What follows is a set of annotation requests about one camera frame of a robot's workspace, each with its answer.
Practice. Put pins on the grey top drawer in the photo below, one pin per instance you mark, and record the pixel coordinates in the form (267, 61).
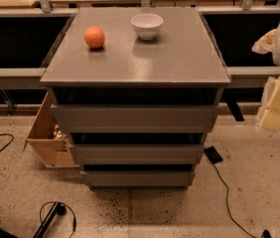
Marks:
(135, 118)

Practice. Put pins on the grey metal rail frame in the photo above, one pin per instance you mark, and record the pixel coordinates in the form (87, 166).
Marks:
(32, 37)

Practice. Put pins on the grey bottom drawer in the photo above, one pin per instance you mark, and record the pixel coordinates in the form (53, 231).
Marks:
(137, 179)

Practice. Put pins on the cardboard box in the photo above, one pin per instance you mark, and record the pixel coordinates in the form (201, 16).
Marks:
(52, 150)

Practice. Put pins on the black power adapter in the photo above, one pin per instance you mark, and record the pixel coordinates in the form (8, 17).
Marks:
(213, 155)

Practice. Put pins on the white ceramic bowl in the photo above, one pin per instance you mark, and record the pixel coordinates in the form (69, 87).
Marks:
(147, 26)

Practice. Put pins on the grey drawer cabinet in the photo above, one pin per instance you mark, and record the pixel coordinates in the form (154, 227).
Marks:
(180, 67)

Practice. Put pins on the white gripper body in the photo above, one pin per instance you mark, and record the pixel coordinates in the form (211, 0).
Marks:
(265, 44)

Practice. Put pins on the orange ball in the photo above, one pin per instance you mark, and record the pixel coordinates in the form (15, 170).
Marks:
(94, 37)

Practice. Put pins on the grey drawer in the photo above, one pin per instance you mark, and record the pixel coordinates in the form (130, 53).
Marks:
(137, 179)
(135, 118)
(125, 154)

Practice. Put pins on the black stand with cable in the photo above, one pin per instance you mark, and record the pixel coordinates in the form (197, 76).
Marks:
(57, 208)

